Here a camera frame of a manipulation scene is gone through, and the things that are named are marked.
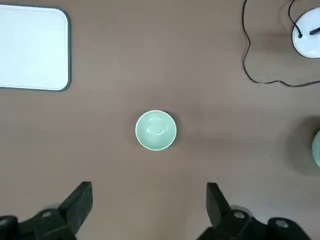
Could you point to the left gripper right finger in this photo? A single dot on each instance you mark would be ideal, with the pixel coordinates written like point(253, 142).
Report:
point(232, 225)

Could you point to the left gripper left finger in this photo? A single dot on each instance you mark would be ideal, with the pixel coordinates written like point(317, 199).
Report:
point(62, 220)

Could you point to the white grey-rimmed cutting board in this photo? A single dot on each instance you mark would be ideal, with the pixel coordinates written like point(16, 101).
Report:
point(32, 47)

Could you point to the large green bowl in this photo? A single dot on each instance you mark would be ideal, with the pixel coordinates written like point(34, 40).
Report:
point(317, 148)

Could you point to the small green bowl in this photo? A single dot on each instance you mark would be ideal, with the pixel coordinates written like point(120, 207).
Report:
point(156, 130)

